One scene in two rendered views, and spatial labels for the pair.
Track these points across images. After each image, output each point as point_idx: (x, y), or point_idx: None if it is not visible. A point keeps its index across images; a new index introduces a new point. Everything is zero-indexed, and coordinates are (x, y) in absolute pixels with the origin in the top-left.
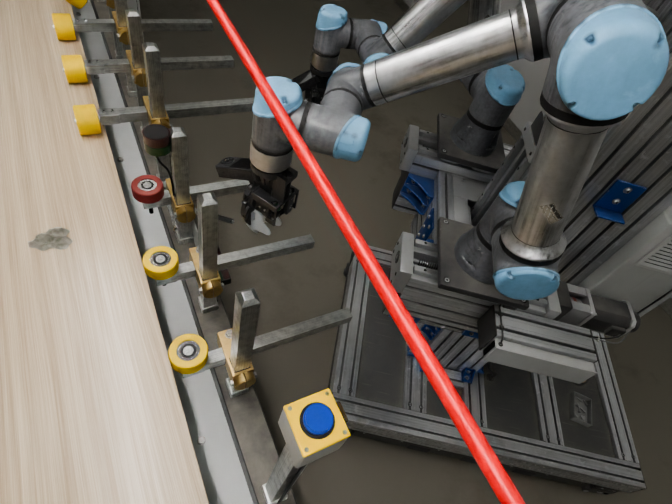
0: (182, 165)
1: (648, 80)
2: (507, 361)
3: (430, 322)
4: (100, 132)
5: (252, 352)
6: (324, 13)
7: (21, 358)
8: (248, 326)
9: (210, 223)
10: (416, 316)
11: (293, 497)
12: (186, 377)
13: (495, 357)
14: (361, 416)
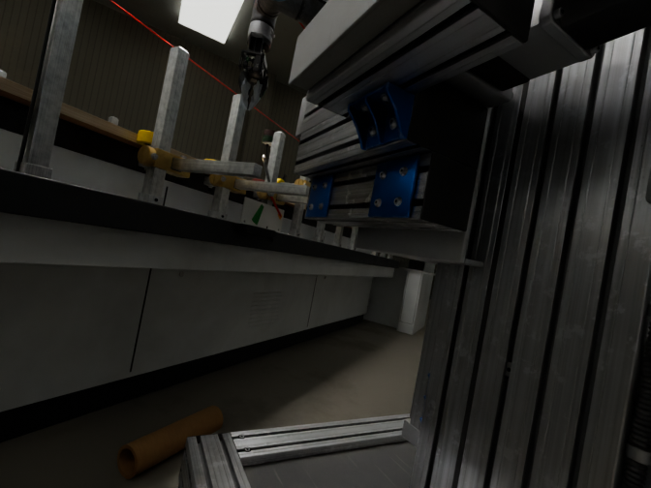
0: (273, 153)
1: None
2: (307, 51)
3: (338, 209)
4: None
5: (175, 164)
6: None
7: None
8: (169, 75)
9: (233, 110)
10: (308, 166)
11: (24, 173)
12: (139, 165)
13: (296, 59)
14: (209, 482)
